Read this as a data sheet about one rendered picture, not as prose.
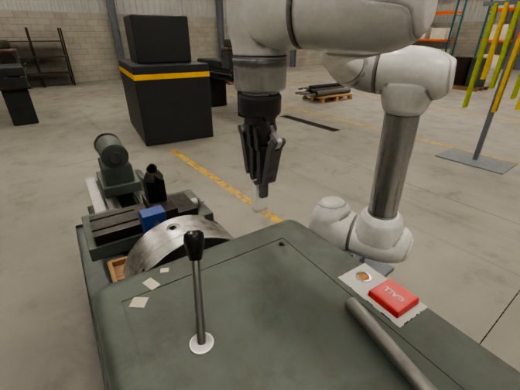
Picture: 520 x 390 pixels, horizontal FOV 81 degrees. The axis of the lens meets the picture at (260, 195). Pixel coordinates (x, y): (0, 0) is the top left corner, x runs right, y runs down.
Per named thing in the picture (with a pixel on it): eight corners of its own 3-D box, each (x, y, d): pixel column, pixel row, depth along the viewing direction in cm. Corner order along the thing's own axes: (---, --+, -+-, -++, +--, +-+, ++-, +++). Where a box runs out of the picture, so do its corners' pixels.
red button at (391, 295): (417, 306, 53) (420, 297, 52) (395, 322, 50) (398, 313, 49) (388, 285, 57) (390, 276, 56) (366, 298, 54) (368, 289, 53)
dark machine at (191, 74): (214, 136, 562) (205, 14, 471) (146, 147, 510) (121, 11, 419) (186, 116, 702) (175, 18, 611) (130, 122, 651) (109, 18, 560)
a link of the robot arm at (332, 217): (316, 229, 143) (320, 186, 132) (354, 241, 134) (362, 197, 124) (301, 247, 130) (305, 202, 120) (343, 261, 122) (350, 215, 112)
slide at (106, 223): (198, 215, 140) (197, 206, 138) (96, 246, 120) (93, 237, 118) (184, 200, 154) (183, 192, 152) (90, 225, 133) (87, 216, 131)
